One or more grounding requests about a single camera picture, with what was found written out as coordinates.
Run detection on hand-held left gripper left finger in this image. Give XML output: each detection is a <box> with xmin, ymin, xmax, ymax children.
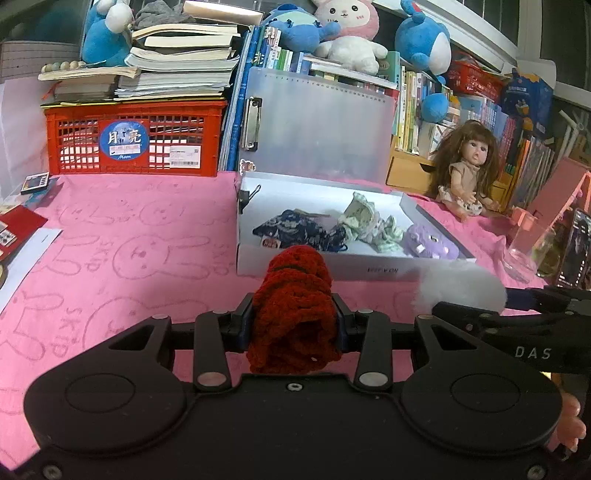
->
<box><xmin>108</xmin><ymin>295</ymin><xmax>254</xmax><ymax>393</ymax></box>

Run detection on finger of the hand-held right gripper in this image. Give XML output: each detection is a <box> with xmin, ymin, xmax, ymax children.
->
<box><xmin>505</xmin><ymin>286</ymin><xmax>591</xmax><ymax>315</ymax></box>
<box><xmin>431</xmin><ymin>301</ymin><xmax>591</xmax><ymax>340</ymax></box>

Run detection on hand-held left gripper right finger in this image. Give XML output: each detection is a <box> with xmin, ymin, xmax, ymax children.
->
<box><xmin>330</xmin><ymin>293</ymin><xmax>504</xmax><ymax>391</ymax></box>

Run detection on white fluffy plush toy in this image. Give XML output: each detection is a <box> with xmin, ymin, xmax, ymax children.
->
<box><xmin>412</xmin><ymin>267</ymin><xmax>508</xmax><ymax>315</ymax></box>

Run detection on red knitted hat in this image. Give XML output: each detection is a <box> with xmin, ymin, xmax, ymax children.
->
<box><xmin>246</xmin><ymin>246</ymin><xmax>342</xmax><ymax>374</ymax></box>

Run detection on purple plush toy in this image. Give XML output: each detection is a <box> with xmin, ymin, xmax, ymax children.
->
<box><xmin>404</xmin><ymin>222</ymin><xmax>460</xmax><ymax>260</ymax></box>

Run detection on dark blue patterned pouch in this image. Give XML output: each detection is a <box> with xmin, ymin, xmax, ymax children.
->
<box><xmin>252</xmin><ymin>210</ymin><xmax>348</xmax><ymax>252</ymax></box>

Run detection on green checked cloth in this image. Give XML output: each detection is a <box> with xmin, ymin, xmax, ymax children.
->
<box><xmin>337</xmin><ymin>191</ymin><xmax>407</xmax><ymax>253</ymax></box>

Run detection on white storage box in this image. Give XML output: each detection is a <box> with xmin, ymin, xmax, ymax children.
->
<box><xmin>235</xmin><ymin>172</ymin><xmax>477</xmax><ymax>282</ymax></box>

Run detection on person's right hand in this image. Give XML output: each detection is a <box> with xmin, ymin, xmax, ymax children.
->
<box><xmin>551</xmin><ymin>374</ymin><xmax>587</xmax><ymax>453</ymax></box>

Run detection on clear glass mug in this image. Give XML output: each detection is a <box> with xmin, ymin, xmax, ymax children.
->
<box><xmin>502</xmin><ymin>226</ymin><xmax>561</xmax><ymax>283</ymax></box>

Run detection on pink folding stand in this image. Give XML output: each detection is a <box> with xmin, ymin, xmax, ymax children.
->
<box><xmin>510</xmin><ymin>157</ymin><xmax>591</xmax><ymax>232</ymax></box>

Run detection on pink bunny-print towel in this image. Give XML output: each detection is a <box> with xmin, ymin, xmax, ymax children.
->
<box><xmin>0</xmin><ymin>171</ymin><xmax>591</xmax><ymax>462</ymax></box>

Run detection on long-haired baby doll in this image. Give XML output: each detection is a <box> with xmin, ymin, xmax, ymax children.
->
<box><xmin>429</xmin><ymin>119</ymin><xmax>504</xmax><ymax>223</ymax></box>

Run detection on black binder clip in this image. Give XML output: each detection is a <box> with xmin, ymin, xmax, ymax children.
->
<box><xmin>236</xmin><ymin>185</ymin><xmax>264</xmax><ymax>215</ymax></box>

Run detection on wooden drawer organizer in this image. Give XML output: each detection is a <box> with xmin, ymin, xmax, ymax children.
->
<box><xmin>385</xmin><ymin>138</ymin><xmax>513</xmax><ymax>208</ymax></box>

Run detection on white plastic rack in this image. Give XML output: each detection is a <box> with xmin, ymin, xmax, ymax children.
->
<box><xmin>558</xmin><ymin>108</ymin><xmax>587</xmax><ymax>158</ymax></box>

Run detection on blue carton box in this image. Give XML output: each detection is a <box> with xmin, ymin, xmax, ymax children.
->
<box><xmin>501</xmin><ymin>69</ymin><xmax>555</xmax><ymax>125</ymax></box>

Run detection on small round blue plush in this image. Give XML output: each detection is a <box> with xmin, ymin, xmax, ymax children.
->
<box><xmin>421</xmin><ymin>92</ymin><xmax>450</xmax><ymax>124</ymax></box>

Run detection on clear plastic clip folder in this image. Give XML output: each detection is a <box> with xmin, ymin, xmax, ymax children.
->
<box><xmin>238</xmin><ymin>67</ymin><xmax>399</xmax><ymax>188</ymax></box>

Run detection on row of upright books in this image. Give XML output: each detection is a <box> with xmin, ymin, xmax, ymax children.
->
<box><xmin>219</xmin><ymin>25</ymin><xmax>561</xmax><ymax>208</ymax></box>

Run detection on red plastic basket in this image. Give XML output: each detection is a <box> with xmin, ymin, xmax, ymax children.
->
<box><xmin>445</xmin><ymin>60</ymin><xmax>506</xmax><ymax>104</ymax></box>

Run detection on white paper sheet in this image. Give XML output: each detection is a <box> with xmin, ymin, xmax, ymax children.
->
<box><xmin>0</xmin><ymin>228</ymin><xmax>63</xmax><ymax>315</ymax></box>

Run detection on red envelope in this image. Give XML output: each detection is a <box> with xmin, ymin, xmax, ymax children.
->
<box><xmin>0</xmin><ymin>205</ymin><xmax>49</xmax><ymax>261</ymax></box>

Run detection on small card box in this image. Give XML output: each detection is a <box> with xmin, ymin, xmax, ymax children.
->
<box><xmin>21</xmin><ymin>172</ymin><xmax>51</xmax><ymax>195</ymax></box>

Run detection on red plastic crate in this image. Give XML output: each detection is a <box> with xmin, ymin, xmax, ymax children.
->
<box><xmin>44</xmin><ymin>99</ymin><xmax>229</xmax><ymax>177</ymax></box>

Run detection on stack of books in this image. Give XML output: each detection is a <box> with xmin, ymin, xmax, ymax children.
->
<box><xmin>39</xmin><ymin>0</ymin><xmax>241</xmax><ymax>103</ymax></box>

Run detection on large round blue plush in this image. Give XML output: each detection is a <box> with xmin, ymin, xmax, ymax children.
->
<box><xmin>394</xmin><ymin>0</ymin><xmax>451</xmax><ymax>77</ymax></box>

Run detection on pink white bunny plush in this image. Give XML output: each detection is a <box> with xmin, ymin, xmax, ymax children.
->
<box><xmin>311</xmin><ymin>0</ymin><xmax>389</xmax><ymax>75</ymax></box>

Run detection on translucent plastic sheet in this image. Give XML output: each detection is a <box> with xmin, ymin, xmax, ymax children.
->
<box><xmin>0</xmin><ymin>78</ymin><xmax>54</xmax><ymax>185</ymax></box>

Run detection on blue big-eared plush toy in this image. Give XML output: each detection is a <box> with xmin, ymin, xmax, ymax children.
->
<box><xmin>265</xmin><ymin>4</ymin><xmax>342</xmax><ymax>54</ymax></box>

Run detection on blue white plush toy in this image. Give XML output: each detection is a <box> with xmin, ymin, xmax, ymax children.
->
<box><xmin>82</xmin><ymin>0</ymin><xmax>136</xmax><ymax>68</ymax></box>

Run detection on grey cloth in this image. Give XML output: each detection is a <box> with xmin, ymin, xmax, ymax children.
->
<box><xmin>134</xmin><ymin>0</ymin><xmax>195</xmax><ymax>31</ymax></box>

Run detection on grey grid cutting mat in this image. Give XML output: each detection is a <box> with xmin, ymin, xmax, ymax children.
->
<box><xmin>0</xmin><ymin>39</ymin><xmax>84</xmax><ymax>84</ymax></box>

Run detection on wooden bead string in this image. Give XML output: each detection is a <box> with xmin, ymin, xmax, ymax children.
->
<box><xmin>41</xmin><ymin>60</ymin><xmax>90</xmax><ymax>75</ymax></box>

